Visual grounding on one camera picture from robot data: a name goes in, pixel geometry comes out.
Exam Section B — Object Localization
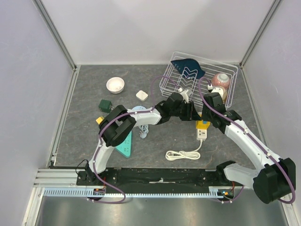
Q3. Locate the round light blue socket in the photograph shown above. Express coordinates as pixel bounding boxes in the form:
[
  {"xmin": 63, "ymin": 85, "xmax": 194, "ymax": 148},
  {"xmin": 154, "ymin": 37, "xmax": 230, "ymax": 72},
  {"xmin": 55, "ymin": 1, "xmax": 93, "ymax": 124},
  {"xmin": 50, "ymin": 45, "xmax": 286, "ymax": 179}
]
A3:
[{"xmin": 132, "ymin": 105, "xmax": 147, "ymax": 112}]

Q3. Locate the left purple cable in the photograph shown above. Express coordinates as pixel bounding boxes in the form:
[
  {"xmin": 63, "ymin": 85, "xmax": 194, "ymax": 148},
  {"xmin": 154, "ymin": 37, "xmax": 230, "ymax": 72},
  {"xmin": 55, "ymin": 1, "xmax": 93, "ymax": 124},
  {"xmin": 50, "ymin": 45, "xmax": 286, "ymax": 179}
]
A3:
[{"xmin": 93, "ymin": 76, "xmax": 182, "ymax": 203}]

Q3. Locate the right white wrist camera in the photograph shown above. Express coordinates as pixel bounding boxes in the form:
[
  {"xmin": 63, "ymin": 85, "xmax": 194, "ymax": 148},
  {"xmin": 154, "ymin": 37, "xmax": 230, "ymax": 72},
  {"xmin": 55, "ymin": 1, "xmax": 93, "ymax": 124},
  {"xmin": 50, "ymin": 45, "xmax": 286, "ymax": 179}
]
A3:
[{"xmin": 207, "ymin": 85, "xmax": 221, "ymax": 97}]

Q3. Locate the white plug adapter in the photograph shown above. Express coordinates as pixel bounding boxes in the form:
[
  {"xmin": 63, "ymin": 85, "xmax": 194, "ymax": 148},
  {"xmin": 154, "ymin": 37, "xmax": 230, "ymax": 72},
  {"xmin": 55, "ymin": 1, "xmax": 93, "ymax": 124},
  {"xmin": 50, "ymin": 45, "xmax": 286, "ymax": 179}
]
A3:
[{"xmin": 135, "ymin": 90, "xmax": 149, "ymax": 102}]

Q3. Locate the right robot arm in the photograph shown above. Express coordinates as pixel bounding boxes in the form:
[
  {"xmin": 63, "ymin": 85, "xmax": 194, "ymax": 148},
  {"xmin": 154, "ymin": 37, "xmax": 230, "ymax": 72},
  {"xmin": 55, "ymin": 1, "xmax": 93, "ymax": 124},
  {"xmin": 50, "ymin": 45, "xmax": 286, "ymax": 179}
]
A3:
[{"xmin": 201, "ymin": 92, "xmax": 296, "ymax": 204}]

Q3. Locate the white coiled power cord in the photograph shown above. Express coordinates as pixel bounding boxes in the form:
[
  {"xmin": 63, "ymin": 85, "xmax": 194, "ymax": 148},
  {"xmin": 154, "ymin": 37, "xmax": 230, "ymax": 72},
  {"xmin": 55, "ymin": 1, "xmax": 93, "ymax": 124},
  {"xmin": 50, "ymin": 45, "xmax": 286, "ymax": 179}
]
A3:
[{"xmin": 165, "ymin": 140, "xmax": 204, "ymax": 161}]

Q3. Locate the dark green cube plug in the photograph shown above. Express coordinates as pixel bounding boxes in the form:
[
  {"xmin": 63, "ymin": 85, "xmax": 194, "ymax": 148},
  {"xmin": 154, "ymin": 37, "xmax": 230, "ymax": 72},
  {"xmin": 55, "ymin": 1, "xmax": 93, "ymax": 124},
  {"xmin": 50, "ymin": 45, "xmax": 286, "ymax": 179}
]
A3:
[{"xmin": 98, "ymin": 99, "xmax": 114, "ymax": 113}]

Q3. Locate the dark blue leaf plate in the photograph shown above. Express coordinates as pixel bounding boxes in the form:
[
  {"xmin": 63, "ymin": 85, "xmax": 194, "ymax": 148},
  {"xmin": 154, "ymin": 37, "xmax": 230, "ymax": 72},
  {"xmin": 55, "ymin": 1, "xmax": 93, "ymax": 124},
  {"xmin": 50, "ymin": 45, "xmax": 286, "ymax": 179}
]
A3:
[{"xmin": 171, "ymin": 58, "xmax": 206, "ymax": 80}]

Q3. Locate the yellow plug adapter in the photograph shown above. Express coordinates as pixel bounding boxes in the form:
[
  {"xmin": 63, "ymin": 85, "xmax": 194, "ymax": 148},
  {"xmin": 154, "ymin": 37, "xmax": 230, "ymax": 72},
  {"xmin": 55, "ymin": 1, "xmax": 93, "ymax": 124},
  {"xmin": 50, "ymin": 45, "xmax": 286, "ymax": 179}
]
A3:
[{"xmin": 196, "ymin": 120, "xmax": 210, "ymax": 130}]

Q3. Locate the pink patterned bowl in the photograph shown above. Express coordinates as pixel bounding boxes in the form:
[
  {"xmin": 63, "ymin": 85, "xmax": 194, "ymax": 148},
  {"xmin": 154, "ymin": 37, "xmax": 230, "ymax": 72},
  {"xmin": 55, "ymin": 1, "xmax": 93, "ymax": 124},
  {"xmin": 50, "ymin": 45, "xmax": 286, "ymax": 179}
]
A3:
[{"xmin": 211, "ymin": 73, "xmax": 231, "ymax": 89}]

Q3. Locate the white wire dish rack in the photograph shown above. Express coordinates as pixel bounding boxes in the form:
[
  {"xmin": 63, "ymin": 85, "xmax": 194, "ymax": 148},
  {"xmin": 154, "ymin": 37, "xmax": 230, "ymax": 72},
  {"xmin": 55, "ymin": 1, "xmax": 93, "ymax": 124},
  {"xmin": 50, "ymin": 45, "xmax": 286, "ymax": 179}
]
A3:
[{"xmin": 159, "ymin": 51, "xmax": 238, "ymax": 110}]

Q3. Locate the white ceramic bowl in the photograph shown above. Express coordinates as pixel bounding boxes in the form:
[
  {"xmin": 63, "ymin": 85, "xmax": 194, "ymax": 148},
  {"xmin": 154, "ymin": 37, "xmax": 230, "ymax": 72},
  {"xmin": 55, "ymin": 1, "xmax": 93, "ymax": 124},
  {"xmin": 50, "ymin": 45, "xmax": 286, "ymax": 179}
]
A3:
[{"xmin": 106, "ymin": 77, "xmax": 125, "ymax": 94}]

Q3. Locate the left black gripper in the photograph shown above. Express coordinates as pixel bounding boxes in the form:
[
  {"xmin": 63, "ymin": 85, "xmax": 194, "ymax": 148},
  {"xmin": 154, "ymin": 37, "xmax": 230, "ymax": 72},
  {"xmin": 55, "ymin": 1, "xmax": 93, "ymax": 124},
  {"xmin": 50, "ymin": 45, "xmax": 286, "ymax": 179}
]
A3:
[{"xmin": 170, "ymin": 102, "xmax": 202, "ymax": 122}]

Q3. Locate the teal triangular power strip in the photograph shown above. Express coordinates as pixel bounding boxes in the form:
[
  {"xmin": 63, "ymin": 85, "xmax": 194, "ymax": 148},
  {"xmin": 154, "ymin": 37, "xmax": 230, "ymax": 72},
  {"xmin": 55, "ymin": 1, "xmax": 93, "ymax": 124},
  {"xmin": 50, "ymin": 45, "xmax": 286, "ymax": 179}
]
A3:
[{"xmin": 115, "ymin": 132, "xmax": 132, "ymax": 158}]

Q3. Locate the light blue cable duct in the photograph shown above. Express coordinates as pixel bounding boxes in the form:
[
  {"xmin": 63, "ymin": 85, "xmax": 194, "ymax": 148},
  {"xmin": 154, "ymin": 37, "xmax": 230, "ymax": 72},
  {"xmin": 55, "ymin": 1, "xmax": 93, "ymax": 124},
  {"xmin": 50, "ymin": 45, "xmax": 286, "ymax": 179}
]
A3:
[{"xmin": 72, "ymin": 187, "xmax": 236, "ymax": 198}]

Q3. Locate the white power strip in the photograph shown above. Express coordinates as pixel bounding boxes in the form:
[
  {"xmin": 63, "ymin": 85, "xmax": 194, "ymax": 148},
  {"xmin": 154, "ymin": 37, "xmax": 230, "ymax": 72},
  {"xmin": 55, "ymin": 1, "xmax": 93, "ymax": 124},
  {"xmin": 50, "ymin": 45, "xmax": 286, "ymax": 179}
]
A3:
[{"xmin": 197, "ymin": 129, "xmax": 207, "ymax": 141}]

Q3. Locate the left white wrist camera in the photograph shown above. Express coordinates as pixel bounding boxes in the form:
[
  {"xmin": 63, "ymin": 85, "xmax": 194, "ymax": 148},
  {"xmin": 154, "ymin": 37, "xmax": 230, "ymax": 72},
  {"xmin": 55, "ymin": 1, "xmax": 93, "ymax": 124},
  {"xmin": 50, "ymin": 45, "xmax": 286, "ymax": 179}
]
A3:
[{"xmin": 177, "ymin": 88, "xmax": 192, "ymax": 103}]

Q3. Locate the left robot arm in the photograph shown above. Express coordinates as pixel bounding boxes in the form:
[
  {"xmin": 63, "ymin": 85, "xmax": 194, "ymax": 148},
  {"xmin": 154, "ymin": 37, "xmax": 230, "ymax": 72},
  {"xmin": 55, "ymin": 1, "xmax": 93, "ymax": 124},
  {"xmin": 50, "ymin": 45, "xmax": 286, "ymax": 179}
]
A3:
[{"xmin": 85, "ymin": 92, "xmax": 201, "ymax": 185}]

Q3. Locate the grey coiled socket cord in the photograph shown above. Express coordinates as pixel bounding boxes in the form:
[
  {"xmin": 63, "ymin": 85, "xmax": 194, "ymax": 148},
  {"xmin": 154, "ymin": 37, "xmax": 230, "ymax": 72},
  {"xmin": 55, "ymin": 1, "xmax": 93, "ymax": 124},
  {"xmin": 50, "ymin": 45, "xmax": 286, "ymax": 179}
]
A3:
[{"xmin": 137, "ymin": 124, "xmax": 150, "ymax": 140}]

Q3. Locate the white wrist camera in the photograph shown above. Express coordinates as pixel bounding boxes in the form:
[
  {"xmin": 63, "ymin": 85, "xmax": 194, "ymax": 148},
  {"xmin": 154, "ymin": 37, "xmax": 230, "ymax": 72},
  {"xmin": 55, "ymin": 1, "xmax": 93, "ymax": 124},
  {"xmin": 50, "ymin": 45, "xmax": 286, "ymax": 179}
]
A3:
[
  {"xmin": 177, "ymin": 88, "xmax": 192, "ymax": 103},
  {"xmin": 207, "ymin": 85, "xmax": 221, "ymax": 97}
]

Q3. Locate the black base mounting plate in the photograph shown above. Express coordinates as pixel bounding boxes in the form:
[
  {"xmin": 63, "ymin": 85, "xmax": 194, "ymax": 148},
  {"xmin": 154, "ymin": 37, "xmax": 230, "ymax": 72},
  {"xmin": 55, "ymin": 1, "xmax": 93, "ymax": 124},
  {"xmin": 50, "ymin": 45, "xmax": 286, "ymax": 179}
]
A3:
[{"xmin": 77, "ymin": 167, "xmax": 245, "ymax": 193}]

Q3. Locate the yellow cube plug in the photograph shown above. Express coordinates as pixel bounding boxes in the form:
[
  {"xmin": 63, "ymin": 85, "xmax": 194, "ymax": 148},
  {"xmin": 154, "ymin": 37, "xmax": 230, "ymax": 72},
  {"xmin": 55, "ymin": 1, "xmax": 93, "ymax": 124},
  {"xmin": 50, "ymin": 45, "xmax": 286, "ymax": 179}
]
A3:
[{"xmin": 96, "ymin": 116, "xmax": 104, "ymax": 125}]

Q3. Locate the beige ceramic bowl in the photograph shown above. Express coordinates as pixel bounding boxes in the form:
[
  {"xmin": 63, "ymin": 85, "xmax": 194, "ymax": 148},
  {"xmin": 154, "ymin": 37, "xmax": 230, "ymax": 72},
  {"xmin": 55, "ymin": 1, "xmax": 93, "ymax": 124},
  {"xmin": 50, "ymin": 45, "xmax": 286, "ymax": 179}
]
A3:
[{"xmin": 220, "ymin": 87, "xmax": 228, "ymax": 103}]

